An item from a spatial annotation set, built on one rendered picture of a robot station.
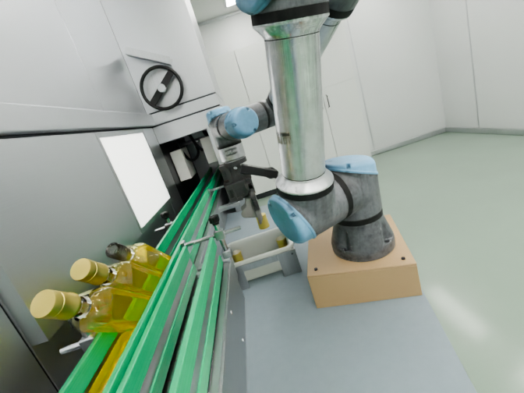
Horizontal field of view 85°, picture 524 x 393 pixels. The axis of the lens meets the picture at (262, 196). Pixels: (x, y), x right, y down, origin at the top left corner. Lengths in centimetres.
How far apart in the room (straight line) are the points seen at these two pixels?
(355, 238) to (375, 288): 12
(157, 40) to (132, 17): 15
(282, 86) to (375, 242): 40
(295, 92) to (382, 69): 489
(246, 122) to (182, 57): 96
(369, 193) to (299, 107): 27
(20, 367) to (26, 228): 22
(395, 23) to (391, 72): 70
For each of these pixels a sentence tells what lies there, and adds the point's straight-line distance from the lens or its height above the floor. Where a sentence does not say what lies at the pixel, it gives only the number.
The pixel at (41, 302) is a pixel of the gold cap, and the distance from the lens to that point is 46.
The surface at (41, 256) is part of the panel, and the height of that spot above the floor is 111.
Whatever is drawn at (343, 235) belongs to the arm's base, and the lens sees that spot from 71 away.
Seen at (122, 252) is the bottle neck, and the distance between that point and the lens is 61.
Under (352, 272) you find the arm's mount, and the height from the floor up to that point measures 83.
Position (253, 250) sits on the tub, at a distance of 102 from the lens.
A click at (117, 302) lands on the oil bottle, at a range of 53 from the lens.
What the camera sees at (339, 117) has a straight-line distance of 457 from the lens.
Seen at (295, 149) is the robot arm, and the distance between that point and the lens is 51.
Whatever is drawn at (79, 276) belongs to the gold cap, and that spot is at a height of 108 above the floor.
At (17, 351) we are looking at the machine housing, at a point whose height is 99.
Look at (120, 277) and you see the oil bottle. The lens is 57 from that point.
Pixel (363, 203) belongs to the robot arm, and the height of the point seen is 98.
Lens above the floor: 122
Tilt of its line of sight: 15 degrees down
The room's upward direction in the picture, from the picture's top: 18 degrees counter-clockwise
